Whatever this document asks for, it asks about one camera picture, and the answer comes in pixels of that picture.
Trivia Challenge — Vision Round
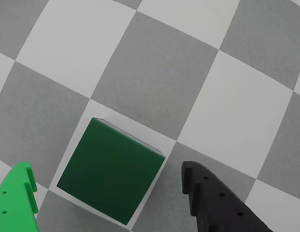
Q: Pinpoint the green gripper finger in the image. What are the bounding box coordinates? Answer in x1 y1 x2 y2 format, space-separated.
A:
0 161 40 232

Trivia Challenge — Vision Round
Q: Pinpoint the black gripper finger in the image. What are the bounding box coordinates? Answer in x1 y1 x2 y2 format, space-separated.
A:
181 160 273 232

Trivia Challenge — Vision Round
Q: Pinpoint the dark green dice cube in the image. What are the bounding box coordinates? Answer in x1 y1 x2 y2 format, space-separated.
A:
56 117 166 226

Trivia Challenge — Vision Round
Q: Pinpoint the grey white checkerboard mat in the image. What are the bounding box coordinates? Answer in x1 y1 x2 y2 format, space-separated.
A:
0 0 300 232

